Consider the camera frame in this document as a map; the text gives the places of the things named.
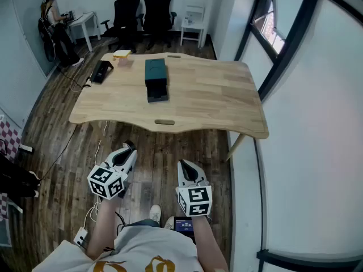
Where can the white printed t-shirt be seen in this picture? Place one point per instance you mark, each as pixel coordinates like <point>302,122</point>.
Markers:
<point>147,248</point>

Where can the black flat device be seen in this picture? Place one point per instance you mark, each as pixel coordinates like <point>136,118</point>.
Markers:
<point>99,72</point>

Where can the white shoe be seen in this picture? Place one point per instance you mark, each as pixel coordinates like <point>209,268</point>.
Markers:
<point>169,223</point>
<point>155,214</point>

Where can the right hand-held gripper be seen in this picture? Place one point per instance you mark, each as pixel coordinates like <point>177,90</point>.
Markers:
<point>195,197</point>

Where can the pink checkered mat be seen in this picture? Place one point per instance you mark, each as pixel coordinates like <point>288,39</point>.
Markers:
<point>10,136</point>

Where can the wooden table leg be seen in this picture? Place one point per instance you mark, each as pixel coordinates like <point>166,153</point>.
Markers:
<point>234,147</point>

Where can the person's left forearm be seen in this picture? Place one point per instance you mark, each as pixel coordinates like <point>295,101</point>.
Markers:
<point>103,228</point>

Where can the black framed window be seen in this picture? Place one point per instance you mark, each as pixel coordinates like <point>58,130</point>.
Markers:
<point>272,24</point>

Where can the black office chair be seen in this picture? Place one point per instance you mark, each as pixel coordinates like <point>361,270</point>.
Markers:
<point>126,18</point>
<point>157,13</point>

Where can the white desk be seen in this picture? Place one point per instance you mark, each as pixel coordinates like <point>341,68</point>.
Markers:
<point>83,21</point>

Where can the toy bread slice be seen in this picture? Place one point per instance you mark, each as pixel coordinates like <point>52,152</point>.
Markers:
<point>122,53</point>

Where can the person's right forearm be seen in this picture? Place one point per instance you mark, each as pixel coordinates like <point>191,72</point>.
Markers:
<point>208,245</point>

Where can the black tablet screen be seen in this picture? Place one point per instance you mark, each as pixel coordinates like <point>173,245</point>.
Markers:
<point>184,225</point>

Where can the black partition frame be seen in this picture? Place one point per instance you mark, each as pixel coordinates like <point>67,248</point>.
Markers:
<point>297,261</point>

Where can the dark green box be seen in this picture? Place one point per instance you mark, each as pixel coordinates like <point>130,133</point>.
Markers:
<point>155,72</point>

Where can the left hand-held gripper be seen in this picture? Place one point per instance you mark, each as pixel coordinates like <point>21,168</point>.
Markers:
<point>106,180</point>

